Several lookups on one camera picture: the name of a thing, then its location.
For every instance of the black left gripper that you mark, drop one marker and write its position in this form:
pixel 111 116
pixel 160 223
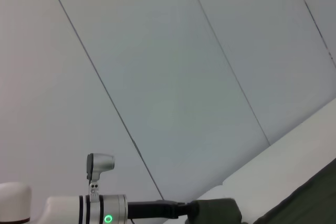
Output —
pixel 155 209

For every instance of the dark green shirt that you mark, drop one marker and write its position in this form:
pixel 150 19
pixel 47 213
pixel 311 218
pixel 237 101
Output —
pixel 302 203

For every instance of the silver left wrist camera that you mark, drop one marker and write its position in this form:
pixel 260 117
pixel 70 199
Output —
pixel 101 163

